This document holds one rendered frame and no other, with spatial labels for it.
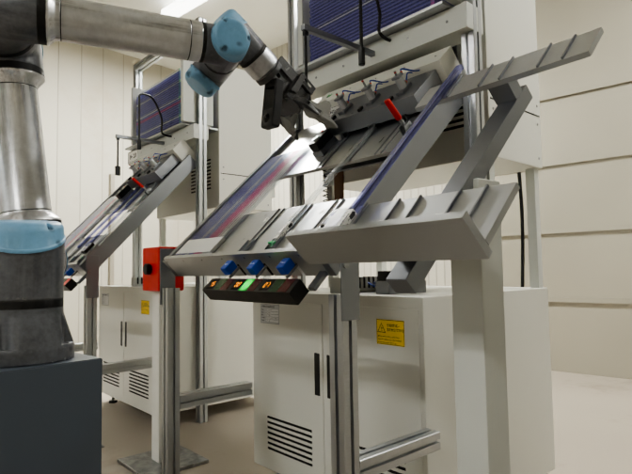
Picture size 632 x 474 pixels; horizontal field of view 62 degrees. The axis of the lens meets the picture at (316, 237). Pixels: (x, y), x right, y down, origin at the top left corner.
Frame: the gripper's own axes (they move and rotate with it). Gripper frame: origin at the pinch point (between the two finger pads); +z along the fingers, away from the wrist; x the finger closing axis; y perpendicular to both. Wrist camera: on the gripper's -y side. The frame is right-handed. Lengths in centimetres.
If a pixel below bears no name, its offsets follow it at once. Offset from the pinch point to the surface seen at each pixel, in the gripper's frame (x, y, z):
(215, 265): 21.4, -35.5, 5.2
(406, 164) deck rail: -21.0, -2.1, 13.1
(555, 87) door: 52, 220, 164
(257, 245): 7.2, -30.1, 5.1
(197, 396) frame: 49, -62, 36
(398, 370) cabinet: -13, -39, 45
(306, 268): -13.3, -35.9, 6.8
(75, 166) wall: 432, 99, 19
